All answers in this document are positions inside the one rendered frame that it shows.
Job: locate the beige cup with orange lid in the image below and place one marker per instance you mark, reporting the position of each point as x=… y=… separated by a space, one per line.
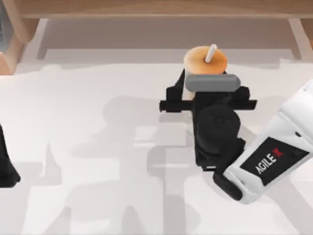
x=204 y=64

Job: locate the pale grey rounded box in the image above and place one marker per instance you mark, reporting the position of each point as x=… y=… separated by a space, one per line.
x=211 y=82

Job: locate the wooden open shelf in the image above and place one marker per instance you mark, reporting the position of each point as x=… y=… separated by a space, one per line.
x=156 y=9

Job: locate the wooden cupboard with grey inside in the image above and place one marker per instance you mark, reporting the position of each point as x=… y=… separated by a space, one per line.
x=9 y=58

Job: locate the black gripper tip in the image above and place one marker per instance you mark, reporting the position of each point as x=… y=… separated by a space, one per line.
x=6 y=166

